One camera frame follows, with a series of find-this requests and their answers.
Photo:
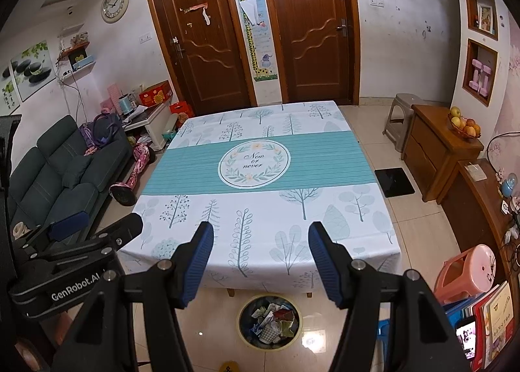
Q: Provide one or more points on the pink hoverboard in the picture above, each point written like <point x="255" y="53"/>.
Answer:
<point x="134" y="177"/>

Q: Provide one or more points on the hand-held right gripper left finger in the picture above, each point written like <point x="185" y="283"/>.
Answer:
<point x="199" y="262"/>

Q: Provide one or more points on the stone and leaf wall picture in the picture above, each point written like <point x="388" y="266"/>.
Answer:
<point x="9" y="89"/>
<point x="32" y="71"/>

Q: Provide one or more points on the glass fruit bowl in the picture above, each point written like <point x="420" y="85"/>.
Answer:
<point x="465" y="126"/>

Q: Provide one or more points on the brown door with silver lock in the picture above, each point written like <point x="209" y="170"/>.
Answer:
<point x="313" y="30"/>

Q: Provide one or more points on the smartphone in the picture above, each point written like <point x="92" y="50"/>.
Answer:
<point x="466" y="337"/>

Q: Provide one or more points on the brown door with paper scraps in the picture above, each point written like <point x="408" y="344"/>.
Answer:
<point x="203" y="51"/>

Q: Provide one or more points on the small wooden cabinet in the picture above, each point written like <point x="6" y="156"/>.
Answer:
<point x="434" y="152"/>

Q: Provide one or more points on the giraffe height chart poster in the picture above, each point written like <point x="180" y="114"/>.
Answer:
<point x="260" y="55"/>

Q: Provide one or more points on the dark grey sofa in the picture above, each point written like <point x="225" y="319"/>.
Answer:
<point x="61" y="177"/>

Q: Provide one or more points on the blue ribbon spool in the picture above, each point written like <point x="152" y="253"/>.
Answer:
<point x="126" y="104"/>

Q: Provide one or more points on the long wooden cabinet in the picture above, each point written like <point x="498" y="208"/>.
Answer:
<point x="467" y="209"/>

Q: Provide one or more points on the stack of books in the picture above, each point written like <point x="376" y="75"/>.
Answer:
<point x="497" y="319"/>

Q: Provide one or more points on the wooden table frame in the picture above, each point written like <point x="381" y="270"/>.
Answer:
<point x="230" y="292"/>

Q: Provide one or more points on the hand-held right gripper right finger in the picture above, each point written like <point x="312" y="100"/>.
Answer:
<point x="325" y="262"/>

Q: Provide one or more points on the pile of scraps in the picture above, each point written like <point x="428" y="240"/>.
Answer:
<point x="280" y="315"/>

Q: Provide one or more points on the grey plastic stool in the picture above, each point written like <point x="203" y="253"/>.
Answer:
<point x="400" y="120"/>

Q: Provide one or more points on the blue plastic stool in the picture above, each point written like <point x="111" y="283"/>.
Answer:
<point x="384" y="333"/>

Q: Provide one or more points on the round wall clock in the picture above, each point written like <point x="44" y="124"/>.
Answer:
<point x="114" y="5"/>

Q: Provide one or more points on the blue folder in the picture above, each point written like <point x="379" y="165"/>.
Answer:
<point x="459" y="303"/>

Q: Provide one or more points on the red gift box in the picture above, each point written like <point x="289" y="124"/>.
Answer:
<point x="156" y="94"/>

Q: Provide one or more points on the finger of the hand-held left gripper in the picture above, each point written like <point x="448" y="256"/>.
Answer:
<point x="122" y="229"/>
<point x="69" y="225"/>

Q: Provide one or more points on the white tree print tablecloth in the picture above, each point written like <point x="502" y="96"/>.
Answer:
<point x="252" y="201"/>

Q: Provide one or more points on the cream rimmed dark trash bin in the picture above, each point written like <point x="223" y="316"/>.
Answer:
<point x="243" y="315"/>

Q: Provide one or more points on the white wall shelf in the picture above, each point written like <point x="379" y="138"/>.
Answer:
<point x="79" y="61"/>

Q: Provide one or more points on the purple bag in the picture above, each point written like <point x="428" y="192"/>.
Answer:
<point x="99" y="132"/>

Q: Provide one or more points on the blue ball ornament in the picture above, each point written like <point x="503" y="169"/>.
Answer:
<point x="508" y="186"/>

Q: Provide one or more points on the photo frame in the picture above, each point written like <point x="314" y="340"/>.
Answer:
<point x="485" y="17"/>

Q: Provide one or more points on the checkered paper cup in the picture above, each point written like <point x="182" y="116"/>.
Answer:
<point x="269" y="334"/>

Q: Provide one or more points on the yellow embroidered slipper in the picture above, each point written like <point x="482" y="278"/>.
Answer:
<point x="228" y="368"/>

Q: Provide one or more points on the wooden wall niche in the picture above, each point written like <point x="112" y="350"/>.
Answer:
<point x="471" y="10"/>
<point x="467" y="79"/>

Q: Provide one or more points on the white low cabinet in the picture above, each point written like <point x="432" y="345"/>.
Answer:
<point x="150" y="128"/>

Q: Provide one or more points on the pink plastic stool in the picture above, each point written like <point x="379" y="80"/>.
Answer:
<point x="467" y="270"/>

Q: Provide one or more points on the black bathroom scale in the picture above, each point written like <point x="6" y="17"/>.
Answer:
<point x="394" y="183"/>

